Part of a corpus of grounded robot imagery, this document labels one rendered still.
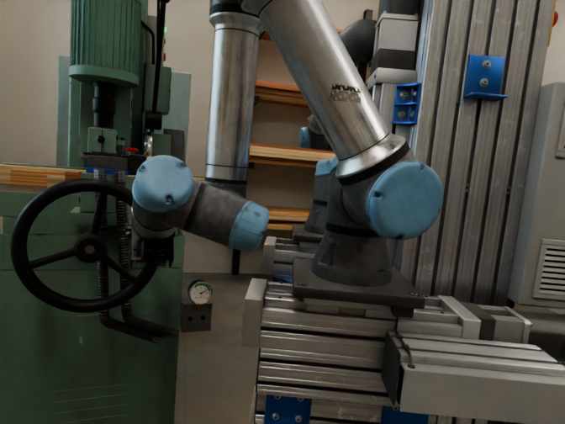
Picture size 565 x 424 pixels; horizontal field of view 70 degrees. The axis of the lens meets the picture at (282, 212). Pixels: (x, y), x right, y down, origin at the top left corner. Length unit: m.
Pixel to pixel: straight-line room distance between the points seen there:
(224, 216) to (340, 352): 0.36
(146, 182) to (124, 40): 0.73
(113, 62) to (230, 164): 0.60
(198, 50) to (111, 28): 2.43
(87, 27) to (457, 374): 1.12
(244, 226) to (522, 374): 0.49
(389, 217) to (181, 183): 0.29
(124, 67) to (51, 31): 2.56
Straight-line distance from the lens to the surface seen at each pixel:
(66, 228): 1.13
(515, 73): 1.03
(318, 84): 0.59
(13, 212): 1.14
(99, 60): 1.21
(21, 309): 1.20
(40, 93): 3.71
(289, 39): 0.59
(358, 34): 1.29
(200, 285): 1.11
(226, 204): 0.57
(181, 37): 3.64
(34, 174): 1.28
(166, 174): 0.55
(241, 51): 0.71
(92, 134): 1.22
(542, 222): 1.00
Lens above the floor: 1.02
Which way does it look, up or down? 7 degrees down
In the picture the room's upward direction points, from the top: 5 degrees clockwise
